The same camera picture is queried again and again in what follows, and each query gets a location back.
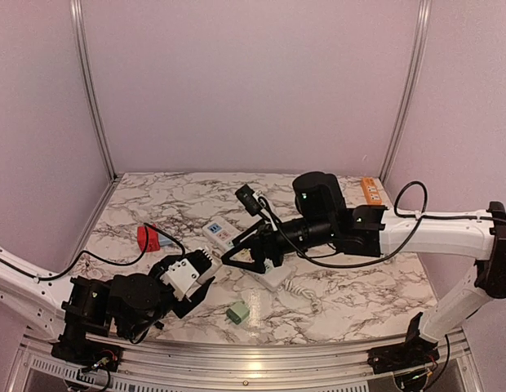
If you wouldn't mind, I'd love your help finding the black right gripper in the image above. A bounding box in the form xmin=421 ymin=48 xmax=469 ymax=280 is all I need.
xmin=220 ymin=216 xmax=335 ymax=275

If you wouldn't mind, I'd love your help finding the white multicolour power strip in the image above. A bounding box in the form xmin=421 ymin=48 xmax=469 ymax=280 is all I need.
xmin=202 ymin=216 xmax=292 ymax=292

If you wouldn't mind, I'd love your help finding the green plug adapter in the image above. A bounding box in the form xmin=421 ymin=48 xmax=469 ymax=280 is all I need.
xmin=225 ymin=301 xmax=250 ymax=325

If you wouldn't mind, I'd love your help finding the red cube socket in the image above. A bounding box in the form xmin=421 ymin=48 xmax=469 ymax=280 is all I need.
xmin=137 ymin=225 xmax=161 ymax=252

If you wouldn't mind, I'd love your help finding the white cube adapter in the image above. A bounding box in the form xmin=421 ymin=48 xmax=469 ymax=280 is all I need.
xmin=189 ymin=249 xmax=222 ymax=285

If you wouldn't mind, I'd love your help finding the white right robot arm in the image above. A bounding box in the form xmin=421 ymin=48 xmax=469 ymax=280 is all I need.
xmin=222 ymin=171 xmax=506 ymax=366

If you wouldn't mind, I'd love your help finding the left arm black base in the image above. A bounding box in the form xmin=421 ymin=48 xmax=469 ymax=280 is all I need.
xmin=51 ymin=335 xmax=122 ymax=372

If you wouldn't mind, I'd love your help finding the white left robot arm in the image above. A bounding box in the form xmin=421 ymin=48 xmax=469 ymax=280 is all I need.
xmin=0 ymin=246 xmax=219 ymax=363

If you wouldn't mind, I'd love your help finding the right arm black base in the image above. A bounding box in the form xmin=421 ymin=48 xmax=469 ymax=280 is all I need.
xmin=367 ymin=312 xmax=440 ymax=374

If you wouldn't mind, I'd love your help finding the light blue plug adapter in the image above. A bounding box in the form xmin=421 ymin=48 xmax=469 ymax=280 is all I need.
xmin=158 ymin=234 xmax=173 ymax=247

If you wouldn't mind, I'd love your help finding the orange power strip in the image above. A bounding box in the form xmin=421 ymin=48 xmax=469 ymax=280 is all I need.
xmin=361 ymin=177 xmax=383 ymax=206

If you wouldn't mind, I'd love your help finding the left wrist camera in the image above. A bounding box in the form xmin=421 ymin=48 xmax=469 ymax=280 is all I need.
xmin=160 ymin=257 xmax=199 ymax=301

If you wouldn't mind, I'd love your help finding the aluminium front rail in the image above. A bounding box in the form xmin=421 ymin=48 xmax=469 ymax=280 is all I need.
xmin=7 ymin=322 xmax=482 ymax=392

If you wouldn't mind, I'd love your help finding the right aluminium frame post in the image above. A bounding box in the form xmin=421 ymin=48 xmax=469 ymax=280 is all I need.
xmin=379 ymin=0 xmax=433 ymax=183

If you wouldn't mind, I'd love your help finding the aluminium frame post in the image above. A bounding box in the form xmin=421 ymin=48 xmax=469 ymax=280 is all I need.
xmin=379 ymin=0 xmax=433 ymax=183
xmin=70 ymin=0 xmax=118 ymax=182

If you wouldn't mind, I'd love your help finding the left aluminium frame post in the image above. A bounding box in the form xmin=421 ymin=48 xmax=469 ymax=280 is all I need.
xmin=70 ymin=0 xmax=118 ymax=182

